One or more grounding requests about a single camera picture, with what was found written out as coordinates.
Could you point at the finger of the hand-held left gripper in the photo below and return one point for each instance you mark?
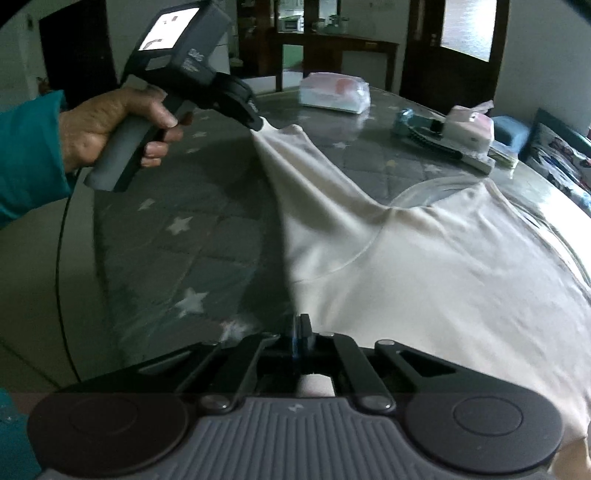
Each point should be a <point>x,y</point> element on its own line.
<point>242,101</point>

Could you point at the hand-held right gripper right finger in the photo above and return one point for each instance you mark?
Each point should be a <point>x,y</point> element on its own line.
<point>305,334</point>

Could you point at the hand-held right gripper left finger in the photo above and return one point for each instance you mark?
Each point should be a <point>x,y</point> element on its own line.
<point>292,344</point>

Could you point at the cream white shirt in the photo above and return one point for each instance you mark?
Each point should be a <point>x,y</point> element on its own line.
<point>415,277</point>

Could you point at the person's left forearm teal sleeve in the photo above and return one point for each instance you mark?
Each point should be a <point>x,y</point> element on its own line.
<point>27,157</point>

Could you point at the person's left hand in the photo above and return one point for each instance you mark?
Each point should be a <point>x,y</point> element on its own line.
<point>99,124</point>

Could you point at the white plastic-wrapped package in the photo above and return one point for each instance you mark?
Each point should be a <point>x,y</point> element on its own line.
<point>334,92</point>

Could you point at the dark wooden console table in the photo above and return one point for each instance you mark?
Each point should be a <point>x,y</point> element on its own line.
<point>332,46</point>

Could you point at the grey star-print table cover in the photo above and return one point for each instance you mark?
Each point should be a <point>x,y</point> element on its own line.
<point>184,240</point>

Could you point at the teal brush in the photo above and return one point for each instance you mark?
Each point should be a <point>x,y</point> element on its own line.
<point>418,129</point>

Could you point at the dark wooden door with window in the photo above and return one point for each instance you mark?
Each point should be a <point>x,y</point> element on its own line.
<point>455,46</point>

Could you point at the white and pink box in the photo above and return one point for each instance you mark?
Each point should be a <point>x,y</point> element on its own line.
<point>471,129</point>

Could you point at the blue plastic container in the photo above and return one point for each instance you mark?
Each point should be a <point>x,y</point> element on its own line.
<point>510,134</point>

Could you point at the person's teal clothing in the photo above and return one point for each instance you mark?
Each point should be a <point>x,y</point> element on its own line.
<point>16,438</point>

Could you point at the patterned cushion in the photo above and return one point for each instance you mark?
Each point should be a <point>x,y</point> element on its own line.
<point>558,157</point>

